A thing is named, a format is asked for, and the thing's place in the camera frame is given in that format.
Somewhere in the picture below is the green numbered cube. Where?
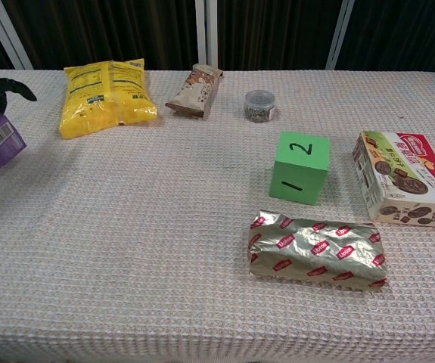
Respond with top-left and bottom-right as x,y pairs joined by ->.
269,130 -> 331,206

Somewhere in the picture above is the beige waffle tablecloth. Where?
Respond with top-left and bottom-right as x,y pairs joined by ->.
0,69 -> 435,363

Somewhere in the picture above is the white partition frame post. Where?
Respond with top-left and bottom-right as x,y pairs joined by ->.
325,0 -> 356,70
0,0 -> 34,70
195,0 -> 219,71

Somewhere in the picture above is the yellow snack bag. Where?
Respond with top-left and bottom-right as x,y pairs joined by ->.
58,57 -> 158,141

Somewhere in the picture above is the brown nut snack packet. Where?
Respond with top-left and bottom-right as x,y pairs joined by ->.
164,63 -> 225,120

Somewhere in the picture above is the cookie box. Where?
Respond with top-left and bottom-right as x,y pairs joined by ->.
352,130 -> 435,228

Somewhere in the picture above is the small clear round container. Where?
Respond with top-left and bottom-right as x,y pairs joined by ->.
244,89 -> 277,123

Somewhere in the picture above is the gold Lipton foil packet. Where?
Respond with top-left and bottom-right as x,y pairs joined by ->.
247,209 -> 388,291

